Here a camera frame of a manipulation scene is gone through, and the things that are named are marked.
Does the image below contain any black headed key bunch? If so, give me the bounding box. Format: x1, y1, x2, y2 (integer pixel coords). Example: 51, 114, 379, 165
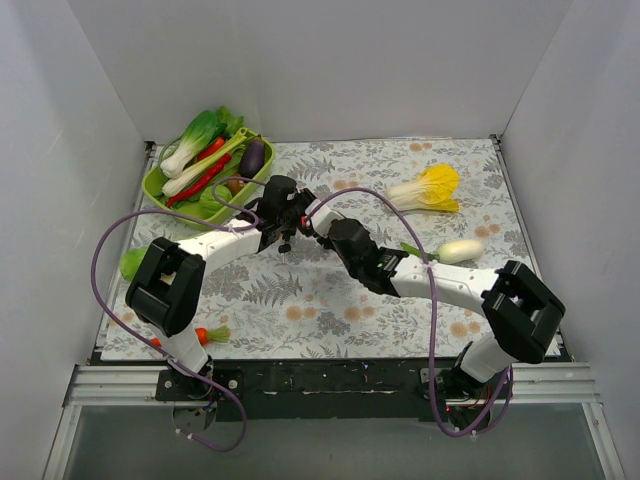
278, 242, 291, 265

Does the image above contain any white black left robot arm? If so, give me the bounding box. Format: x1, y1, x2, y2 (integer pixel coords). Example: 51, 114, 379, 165
125, 175, 317, 400

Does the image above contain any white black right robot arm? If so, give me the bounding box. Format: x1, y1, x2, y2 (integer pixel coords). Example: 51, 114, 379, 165
302, 219, 566, 398

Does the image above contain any brown kiwi toy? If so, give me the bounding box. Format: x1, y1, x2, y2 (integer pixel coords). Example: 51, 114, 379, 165
226, 178, 246, 196

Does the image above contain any purple eggplant toy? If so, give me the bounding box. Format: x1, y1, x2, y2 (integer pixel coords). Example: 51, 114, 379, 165
238, 137, 265, 178

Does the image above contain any green round cabbage toy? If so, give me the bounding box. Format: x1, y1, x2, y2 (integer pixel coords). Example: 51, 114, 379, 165
198, 185, 233, 218

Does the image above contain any green plastic tray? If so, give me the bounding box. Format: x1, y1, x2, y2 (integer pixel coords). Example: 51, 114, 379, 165
142, 128, 275, 229

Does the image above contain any red chili pepper toy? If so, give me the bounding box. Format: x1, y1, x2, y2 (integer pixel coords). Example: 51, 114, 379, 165
163, 139, 237, 208

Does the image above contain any green bok choy toy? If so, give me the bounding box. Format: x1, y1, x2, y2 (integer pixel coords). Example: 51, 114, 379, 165
160, 110, 227, 179

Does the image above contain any yellow napa cabbage toy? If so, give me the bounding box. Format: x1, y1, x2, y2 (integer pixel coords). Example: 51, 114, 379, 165
386, 164, 460, 213

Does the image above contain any white radish toy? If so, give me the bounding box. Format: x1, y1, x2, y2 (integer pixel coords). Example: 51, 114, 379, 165
398, 240, 484, 265

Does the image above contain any orange carrot toy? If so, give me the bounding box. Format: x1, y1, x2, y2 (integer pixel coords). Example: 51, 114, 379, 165
170, 326, 231, 345

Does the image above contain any green napa cabbage toy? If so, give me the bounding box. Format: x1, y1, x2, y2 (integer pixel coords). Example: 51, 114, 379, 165
119, 247, 147, 282

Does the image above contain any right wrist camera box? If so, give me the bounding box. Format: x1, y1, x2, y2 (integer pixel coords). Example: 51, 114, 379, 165
302, 201, 345, 238

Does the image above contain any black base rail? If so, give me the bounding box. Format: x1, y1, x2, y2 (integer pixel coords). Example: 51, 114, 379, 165
154, 357, 506, 424

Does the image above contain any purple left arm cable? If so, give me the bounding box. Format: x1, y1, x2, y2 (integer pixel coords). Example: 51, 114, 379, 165
92, 175, 269, 454

